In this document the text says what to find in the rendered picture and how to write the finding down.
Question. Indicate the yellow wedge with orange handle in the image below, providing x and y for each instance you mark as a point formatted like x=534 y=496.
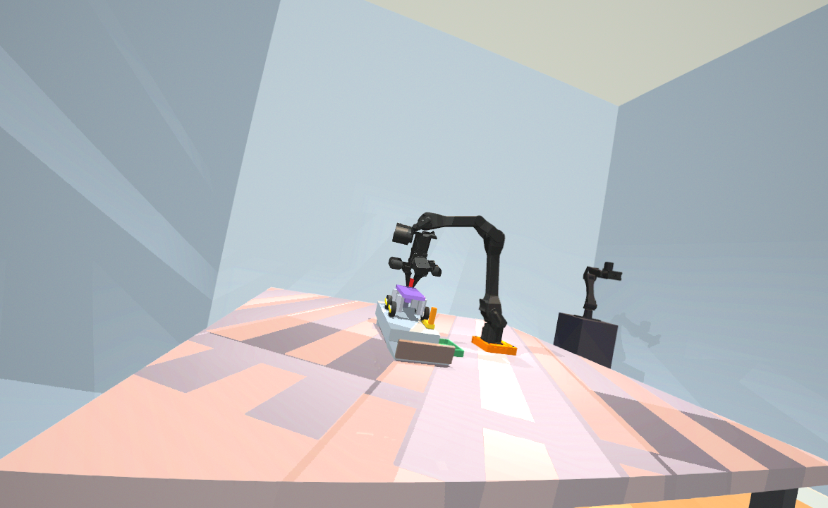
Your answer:
x=429 y=324

